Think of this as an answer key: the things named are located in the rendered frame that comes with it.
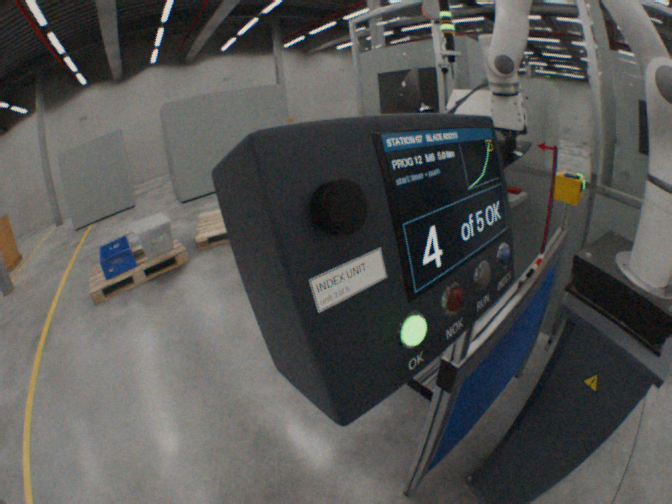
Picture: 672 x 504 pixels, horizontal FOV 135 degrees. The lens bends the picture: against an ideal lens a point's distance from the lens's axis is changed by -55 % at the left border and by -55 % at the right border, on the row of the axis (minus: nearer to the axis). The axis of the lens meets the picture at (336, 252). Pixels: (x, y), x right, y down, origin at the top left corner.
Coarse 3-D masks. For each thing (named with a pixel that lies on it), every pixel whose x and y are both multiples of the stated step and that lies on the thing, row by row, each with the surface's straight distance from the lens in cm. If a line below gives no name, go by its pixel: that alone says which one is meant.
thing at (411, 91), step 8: (416, 72) 127; (408, 80) 131; (416, 80) 124; (400, 88) 136; (408, 88) 129; (416, 88) 122; (408, 96) 128; (416, 96) 120; (400, 104) 134; (408, 104) 128; (416, 104) 120; (408, 112) 128
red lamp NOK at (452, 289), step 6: (450, 288) 24; (456, 288) 24; (444, 294) 24; (450, 294) 24; (456, 294) 24; (462, 294) 24; (444, 300) 24; (450, 300) 24; (456, 300) 24; (462, 300) 24; (444, 306) 24; (450, 306) 24; (456, 306) 24; (444, 312) 24; (450, 312) 24; (456, 312) 25
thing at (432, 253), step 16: (416, 224) 20; (432, 224) 22; (448, 224) 23; (416, 240) 20; (432, 240) 22; (448, 240) 23; (416, 256) 20; (432, 256) 22; (448, 256) 23; (416, 272) 20; (432, 272) 22; (416, 288) 21
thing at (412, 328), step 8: (416, 312) 21; (408, 320) 20; (416, 320) 21; (424, 320) 22; (400, 328) 20; (408, 328) 20; (416, 328) 20; (424, 328) 21; (400, 336) 20; (408, 336) 20; (416, 336) 21; (400, 344) 21; (408, 344) 21; (416, 344) 22
